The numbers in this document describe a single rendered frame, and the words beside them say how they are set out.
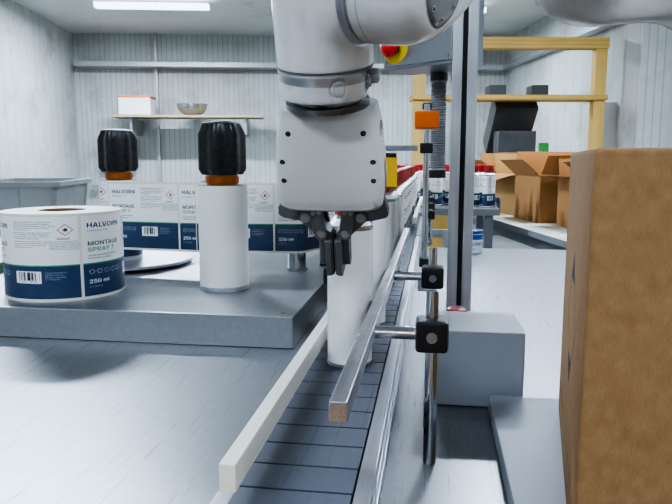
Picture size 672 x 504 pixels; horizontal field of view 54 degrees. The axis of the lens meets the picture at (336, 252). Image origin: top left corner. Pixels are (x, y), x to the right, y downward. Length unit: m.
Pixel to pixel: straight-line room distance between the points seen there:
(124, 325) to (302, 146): 0.57
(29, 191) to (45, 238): 1.87
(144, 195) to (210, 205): 0.33
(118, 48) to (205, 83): 1.26
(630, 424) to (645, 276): 0.09
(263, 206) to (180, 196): 0.18
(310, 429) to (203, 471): 0.11
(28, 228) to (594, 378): 0.95
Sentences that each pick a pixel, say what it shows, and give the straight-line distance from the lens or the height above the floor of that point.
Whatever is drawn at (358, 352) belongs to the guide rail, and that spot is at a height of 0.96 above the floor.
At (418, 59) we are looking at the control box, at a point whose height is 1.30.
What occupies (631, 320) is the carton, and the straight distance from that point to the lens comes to 0.43.
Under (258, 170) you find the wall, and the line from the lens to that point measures 9.56.
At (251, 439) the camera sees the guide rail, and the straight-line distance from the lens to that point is 0.50.
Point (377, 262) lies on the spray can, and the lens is 0.91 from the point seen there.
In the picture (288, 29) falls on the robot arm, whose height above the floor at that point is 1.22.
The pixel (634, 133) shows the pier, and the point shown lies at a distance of 6.01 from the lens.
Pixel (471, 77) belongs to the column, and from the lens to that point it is 1.25.
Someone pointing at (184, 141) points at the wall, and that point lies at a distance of 9.67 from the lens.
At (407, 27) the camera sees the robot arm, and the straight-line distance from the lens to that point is 0.51.
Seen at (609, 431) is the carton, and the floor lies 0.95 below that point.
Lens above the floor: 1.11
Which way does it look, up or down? 8 degrees down
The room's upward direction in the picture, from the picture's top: straight up
